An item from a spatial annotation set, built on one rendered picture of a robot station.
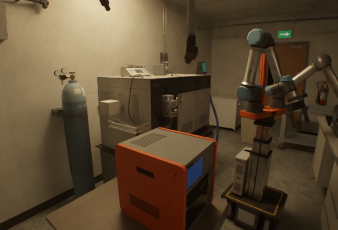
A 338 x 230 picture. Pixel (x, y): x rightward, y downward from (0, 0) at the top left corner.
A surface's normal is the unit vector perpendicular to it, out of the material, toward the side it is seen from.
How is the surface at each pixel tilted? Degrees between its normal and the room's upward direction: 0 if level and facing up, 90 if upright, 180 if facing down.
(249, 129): 93
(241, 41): 90
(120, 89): 90
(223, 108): 90
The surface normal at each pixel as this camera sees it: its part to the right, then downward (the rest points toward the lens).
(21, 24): 0.82, 0.11
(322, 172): -0.57, 0.15
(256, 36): -0.78, -0.01
